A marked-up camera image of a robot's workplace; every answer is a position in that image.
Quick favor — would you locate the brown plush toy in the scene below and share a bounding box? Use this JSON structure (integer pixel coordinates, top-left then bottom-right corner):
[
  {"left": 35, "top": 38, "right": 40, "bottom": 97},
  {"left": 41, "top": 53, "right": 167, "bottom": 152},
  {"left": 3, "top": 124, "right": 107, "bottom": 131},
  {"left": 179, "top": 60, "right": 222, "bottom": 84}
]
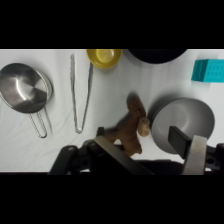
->
[{"left": 99, "top": 96, "right": 152, "bottom": 158}]

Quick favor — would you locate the grey bowl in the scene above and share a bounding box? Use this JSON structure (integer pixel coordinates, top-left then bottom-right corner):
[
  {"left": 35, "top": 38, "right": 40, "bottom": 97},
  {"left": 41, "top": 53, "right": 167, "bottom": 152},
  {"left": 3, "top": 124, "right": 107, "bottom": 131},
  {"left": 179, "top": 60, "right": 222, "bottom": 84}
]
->
[{"left": 150, "top": 97, "right": 216, "bottom": 155}]

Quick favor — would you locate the blue cube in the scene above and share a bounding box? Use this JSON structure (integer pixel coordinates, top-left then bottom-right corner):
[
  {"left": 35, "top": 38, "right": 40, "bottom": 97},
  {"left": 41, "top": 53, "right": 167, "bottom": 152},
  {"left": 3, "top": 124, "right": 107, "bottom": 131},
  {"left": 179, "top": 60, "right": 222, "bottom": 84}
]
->
[{"left": 191, "top": 59, "right": 224, "bottom": 84}]

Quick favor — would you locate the black bowl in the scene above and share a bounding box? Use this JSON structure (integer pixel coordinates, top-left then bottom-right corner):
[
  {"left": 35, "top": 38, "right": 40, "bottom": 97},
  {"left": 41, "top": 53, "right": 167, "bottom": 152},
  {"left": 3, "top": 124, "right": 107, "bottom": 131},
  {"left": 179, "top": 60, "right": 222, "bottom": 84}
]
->
[{"left": 127, "top": 49, "right": 189, "bottom": 65}]

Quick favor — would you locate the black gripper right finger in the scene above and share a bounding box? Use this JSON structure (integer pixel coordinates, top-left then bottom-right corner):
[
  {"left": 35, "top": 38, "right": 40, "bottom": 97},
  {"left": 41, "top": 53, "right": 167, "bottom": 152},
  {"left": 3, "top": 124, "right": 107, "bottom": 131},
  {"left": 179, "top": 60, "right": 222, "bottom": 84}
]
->
[{"left": 168, "top": 125, "right": 208, "bottom": 176}]

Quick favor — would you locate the steel saucepan with handle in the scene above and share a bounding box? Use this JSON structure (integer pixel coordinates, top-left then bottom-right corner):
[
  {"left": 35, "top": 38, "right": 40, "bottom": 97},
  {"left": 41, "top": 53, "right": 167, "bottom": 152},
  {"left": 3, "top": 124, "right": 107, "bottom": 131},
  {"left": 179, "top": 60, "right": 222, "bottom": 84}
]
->
[{"left": 0, "top": 62, "right": 54, "bottom": 139}]

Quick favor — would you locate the yellow cup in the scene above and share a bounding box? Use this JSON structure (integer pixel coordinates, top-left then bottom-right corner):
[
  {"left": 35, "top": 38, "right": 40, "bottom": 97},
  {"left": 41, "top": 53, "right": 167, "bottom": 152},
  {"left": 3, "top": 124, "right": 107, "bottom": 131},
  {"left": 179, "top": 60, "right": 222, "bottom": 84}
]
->
[{"left": 86, "top": 49, "right": 123, "bottom": 70}]

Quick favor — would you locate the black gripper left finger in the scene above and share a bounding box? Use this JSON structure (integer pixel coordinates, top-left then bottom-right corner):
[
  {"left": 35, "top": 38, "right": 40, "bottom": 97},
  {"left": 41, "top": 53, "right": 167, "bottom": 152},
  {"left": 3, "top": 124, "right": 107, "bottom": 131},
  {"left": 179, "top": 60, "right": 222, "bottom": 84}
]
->
[{"left": 94, "top": 126, "right": 154, "bottom": 176}]

